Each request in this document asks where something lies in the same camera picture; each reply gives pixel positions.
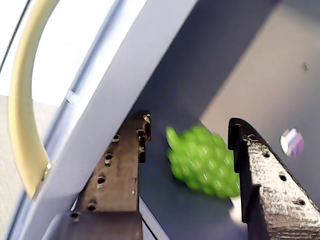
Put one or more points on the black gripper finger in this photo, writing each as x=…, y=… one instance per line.
x=275, y=200
x=120, y=175

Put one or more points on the blue toy kitchen cabinet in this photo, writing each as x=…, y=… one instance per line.
x=225, y=62

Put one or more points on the green toy grape bunch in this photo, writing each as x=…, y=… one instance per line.
x=202, y=165

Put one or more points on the blue shopping list cabinet door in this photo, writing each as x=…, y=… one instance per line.
x=112, y=87

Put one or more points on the round silver cabinet fitting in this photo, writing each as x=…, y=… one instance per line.
x=291, y=142

